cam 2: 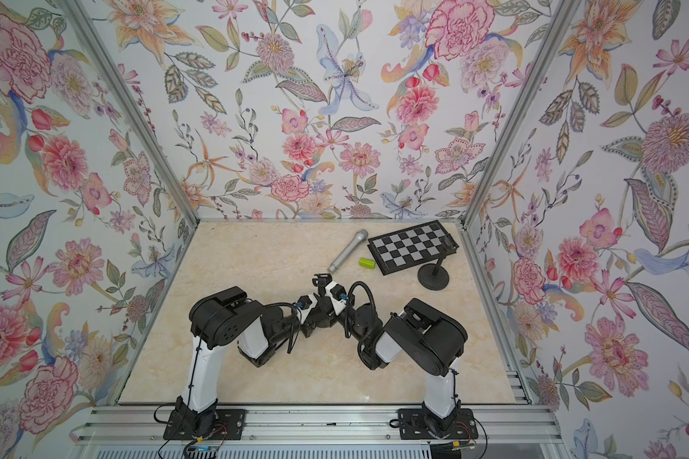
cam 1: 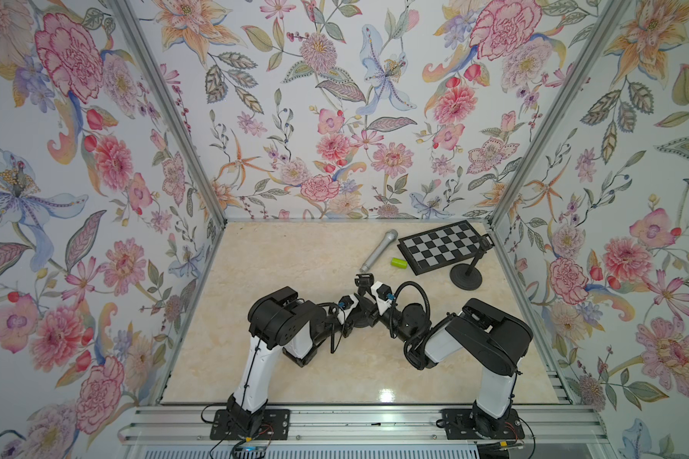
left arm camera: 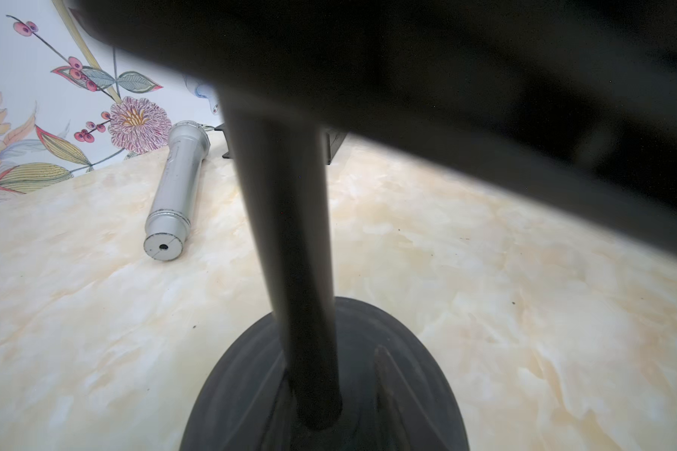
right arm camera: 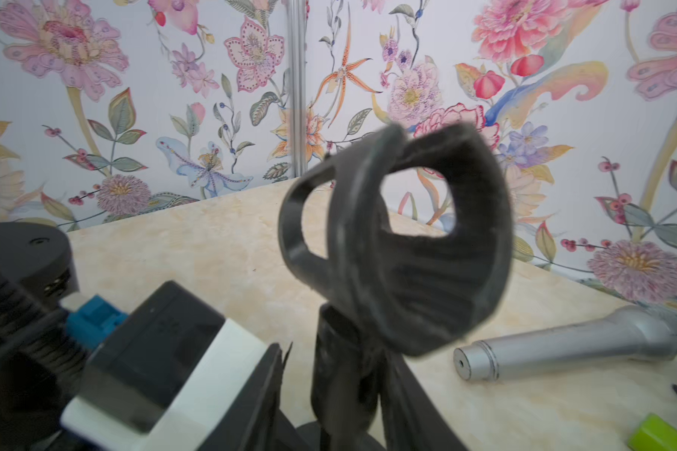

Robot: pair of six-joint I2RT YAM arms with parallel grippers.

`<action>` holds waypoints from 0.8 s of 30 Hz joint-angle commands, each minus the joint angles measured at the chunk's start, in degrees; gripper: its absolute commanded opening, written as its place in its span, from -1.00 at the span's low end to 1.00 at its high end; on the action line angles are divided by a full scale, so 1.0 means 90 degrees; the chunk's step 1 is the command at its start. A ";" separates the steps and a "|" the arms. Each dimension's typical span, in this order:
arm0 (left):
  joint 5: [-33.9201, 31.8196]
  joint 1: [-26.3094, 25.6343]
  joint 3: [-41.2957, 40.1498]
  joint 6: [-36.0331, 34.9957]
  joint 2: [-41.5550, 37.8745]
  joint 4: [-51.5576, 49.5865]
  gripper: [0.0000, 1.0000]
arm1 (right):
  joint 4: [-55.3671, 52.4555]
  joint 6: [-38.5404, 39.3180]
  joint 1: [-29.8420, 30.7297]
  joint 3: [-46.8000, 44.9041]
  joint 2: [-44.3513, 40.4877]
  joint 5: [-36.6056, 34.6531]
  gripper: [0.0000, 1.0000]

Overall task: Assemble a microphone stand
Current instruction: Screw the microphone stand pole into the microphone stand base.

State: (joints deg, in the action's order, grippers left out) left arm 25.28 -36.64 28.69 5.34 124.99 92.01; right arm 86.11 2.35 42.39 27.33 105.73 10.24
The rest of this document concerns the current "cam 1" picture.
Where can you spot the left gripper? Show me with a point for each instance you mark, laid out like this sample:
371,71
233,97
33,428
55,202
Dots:
346,326

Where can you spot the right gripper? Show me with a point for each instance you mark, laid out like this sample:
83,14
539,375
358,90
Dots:
381,313

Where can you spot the black round stand base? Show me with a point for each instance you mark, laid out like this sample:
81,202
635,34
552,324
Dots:
466,277

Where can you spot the black stand pole with clip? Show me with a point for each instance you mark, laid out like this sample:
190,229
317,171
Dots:
484,245

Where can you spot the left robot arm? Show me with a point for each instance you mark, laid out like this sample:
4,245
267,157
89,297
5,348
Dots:
283,323

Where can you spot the silver microphone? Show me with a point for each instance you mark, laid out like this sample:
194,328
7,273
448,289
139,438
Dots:
389,237

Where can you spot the green cylinder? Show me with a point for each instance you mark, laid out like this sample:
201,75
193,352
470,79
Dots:
399,263

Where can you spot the black checkered chess box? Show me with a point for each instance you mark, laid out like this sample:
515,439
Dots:
440,247

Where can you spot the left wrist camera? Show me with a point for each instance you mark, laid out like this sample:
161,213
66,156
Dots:
346,306

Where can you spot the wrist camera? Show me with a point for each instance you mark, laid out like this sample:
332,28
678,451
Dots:
346,306
383,291

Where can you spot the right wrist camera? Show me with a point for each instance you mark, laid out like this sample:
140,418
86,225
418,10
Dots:
383,291

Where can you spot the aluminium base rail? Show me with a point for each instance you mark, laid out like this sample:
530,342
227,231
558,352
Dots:
563,431

